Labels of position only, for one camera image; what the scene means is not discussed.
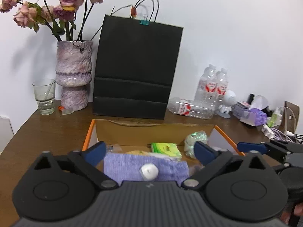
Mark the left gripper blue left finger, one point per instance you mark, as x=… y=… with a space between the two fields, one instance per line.
x=95 y=154

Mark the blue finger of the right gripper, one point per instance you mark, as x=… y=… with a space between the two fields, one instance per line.
x=246 y=147

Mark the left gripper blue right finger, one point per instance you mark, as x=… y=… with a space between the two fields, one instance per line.
x=204 y=154

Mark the iridescent bundle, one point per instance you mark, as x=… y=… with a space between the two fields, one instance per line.
x=190 y=141

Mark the purple cloth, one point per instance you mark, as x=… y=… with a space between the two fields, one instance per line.
x=125 y=167

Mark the green tissue packet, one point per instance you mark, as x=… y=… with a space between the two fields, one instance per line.
x=168 y=149

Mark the white round tealight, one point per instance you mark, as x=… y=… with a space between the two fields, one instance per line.
x=149 y=172

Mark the red orange cardboard box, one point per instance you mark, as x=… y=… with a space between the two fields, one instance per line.
x=132 y=136

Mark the purple tissue box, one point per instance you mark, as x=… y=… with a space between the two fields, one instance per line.
x=251 y=113

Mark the small green bottle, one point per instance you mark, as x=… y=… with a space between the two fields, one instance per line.
x=275 y=119

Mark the white astronaut figurine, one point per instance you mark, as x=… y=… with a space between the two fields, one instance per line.
x=225 y=106

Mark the lying empty water bottle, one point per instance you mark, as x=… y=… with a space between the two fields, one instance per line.
x=190 y=108

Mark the small orange clear item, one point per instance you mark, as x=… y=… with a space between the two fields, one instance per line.
x=65 y=111

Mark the left standing water bottle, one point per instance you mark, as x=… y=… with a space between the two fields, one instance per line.
x=206 y=89

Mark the standing water bottle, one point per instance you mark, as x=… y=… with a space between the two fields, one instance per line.
x=222 y=83
x=206 y=89

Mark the right standing water bottle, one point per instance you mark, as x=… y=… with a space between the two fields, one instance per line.
x=222 y=83

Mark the clear drinking glass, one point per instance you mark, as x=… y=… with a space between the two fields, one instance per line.
x=44 y=91

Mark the purple ceramic vase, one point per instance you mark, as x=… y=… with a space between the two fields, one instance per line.
x=73 y=72

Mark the black paper shopping bag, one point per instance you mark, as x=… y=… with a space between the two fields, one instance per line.
x=135 y=67

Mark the dried pink rose bouquet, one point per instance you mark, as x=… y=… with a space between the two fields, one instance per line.
x=68 y=18

